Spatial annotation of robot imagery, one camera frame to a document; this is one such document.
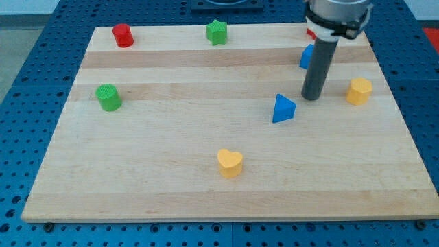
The black white clamp mount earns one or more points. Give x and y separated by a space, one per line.
329 21

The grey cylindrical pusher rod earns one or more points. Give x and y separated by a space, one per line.
318 69

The yellow heart block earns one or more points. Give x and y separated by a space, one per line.
230 163

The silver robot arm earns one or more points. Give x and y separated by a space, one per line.
331 20

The wooden board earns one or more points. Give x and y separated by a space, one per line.
154 159

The blue block behind pusher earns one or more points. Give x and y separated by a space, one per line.
306 56

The red block behind pusher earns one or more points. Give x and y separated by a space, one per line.
311 34

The yellow hexagon block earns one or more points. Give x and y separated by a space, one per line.
359 91

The blue triangle block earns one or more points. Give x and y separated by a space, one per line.
284 109

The green star block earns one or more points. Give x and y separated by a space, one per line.
216 32

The red cylinder block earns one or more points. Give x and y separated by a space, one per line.
123 35

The green cylinder block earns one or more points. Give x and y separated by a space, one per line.
108 97

